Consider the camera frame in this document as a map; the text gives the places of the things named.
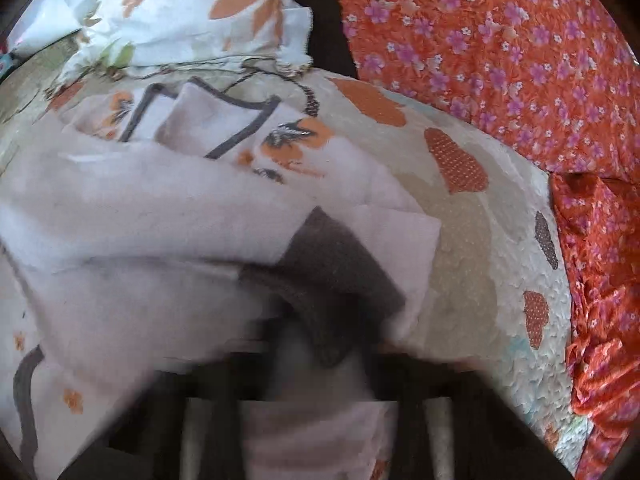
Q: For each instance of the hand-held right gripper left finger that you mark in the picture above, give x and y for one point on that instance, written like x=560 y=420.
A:
x=227 y=385

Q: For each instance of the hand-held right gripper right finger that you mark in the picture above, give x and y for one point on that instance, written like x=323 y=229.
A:
x=405 y=385

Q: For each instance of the light pink small garment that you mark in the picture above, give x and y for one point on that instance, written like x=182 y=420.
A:
x=150 y=240

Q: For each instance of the cream quilted bedspread orange hearts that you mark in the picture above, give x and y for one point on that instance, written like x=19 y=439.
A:
x=480 y=240

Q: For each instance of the orange floral cloth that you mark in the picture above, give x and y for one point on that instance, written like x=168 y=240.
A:
x=500 y=35

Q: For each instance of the white pillow orange flowers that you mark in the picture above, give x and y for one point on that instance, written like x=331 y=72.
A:
x=190 y=15

